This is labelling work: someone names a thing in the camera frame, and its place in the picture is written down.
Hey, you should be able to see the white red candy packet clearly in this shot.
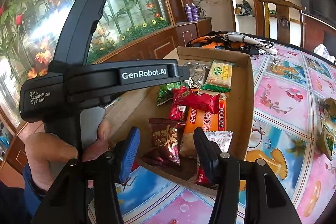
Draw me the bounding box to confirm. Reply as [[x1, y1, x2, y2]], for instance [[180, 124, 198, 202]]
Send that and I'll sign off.
[[194, 127, 233, 187]]

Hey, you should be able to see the orange soda cracker pack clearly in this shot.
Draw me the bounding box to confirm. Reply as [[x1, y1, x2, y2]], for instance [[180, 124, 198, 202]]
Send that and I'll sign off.
[[179, 92, 228, 159]]

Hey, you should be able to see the blue sleeve forearm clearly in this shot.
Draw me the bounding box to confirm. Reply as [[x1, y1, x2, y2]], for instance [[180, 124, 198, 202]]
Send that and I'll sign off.
[[0, 163, 48, 224]]

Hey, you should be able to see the person's left hand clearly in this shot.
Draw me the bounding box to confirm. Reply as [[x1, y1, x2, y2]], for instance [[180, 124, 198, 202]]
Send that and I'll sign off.
[[25, 119, 111, 194]]

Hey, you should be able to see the dark red snack packet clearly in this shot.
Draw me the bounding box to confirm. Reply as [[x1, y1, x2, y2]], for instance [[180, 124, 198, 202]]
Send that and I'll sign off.
[[142, 118, 186, 169]]

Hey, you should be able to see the cardboard box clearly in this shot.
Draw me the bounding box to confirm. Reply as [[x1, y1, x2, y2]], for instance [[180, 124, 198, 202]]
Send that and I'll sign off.
[[105, 46, 255, 196]]

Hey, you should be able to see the green gold snack packet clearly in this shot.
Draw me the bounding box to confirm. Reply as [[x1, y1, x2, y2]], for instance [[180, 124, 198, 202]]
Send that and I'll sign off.
[[317, 97, 335, 161]]

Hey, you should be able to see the small red snack packet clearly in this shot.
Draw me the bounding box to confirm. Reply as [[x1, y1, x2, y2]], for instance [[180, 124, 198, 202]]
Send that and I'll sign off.
[[169, 103, 188, 121]]

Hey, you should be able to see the green pea snack packet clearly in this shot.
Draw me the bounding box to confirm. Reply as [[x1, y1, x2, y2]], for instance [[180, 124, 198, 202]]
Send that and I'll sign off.
[[156, 81, 187, 106]]

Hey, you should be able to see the flower mural panel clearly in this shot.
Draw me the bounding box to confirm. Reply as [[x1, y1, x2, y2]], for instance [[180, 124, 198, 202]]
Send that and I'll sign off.
[[1, 0, 170, 128]]

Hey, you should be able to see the silver foil snack packet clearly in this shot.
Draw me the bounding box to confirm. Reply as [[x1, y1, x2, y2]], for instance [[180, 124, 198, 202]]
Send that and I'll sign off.
[[183, 61, 210, 90]]

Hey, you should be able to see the small green cracker pack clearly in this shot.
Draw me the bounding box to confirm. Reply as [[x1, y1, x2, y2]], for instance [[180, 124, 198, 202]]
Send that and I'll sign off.
[[202, 60, 234, 93]]

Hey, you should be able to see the purple spray can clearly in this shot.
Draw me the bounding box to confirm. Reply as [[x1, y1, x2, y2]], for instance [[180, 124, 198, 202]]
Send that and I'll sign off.
[[190, 3, 199, 21], [185, 4, 194, 22]]

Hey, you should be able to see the white plastic bag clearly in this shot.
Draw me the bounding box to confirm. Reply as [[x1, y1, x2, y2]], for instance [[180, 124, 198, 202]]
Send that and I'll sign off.
[[313, 44, 335, 64]]

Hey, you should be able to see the black white patterned cloth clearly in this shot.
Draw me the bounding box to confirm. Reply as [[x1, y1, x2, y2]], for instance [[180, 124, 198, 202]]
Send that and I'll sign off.
[[186, 31, 278, 56]]

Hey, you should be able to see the wooden chair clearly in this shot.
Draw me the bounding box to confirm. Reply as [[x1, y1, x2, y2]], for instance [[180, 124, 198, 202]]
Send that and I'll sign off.
[[258, 0, 306, 48]]

